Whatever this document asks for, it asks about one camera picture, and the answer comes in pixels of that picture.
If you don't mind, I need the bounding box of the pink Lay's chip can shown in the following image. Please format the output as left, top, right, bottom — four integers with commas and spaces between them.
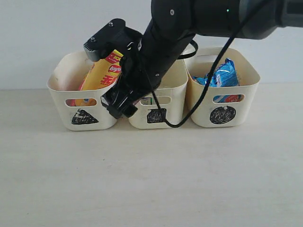
66, 74, 87, 106

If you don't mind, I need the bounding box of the cream bin with circle mark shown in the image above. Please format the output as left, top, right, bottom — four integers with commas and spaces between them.
185, 47, 260, 128

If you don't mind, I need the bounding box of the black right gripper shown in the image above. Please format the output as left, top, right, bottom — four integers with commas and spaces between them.
83, 18, 170, 119

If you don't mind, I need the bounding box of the blue white milk carton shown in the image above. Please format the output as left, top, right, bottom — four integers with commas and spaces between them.
140, 97, 156, 105

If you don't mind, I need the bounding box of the yellow Lay's chip can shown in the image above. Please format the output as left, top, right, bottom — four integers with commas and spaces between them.
81, 50, 123, 91

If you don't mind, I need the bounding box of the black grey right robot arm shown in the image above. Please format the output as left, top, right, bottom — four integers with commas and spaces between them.
84, 0, 303, 118

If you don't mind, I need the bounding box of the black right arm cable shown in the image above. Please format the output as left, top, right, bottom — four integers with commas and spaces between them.
125, 0, 275, 129

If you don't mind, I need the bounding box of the cream bin with square mark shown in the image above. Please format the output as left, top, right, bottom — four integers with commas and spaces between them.
128, 60, 188, 130

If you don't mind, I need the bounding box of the blue instant noodle bag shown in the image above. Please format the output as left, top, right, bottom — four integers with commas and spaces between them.
191, 57, 244, 104

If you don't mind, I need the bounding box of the cream bin with triangle mark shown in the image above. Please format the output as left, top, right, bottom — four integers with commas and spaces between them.
47, 51, 117, 131

